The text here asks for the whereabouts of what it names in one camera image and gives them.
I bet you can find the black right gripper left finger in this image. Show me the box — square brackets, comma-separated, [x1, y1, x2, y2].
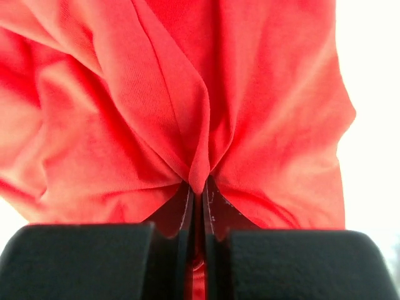
[1, 183, 193, 299]

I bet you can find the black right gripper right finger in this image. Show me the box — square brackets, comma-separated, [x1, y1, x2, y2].
[202, 178, 393, 300]

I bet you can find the red tank top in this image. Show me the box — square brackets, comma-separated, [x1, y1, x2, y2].
[0, 0, 357, 300]

